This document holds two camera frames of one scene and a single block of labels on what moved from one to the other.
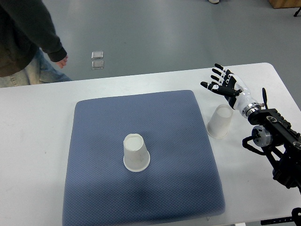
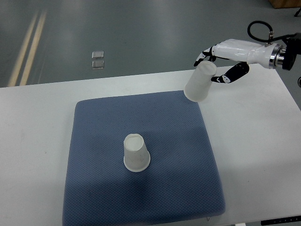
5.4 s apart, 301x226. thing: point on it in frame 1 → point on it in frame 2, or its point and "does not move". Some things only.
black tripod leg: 297,12 does not move
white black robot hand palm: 235,91 → 270,55
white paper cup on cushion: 136,157 does not move
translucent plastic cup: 218,125 → 197,88
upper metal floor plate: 97,55 does not move
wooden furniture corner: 285,4 does not move
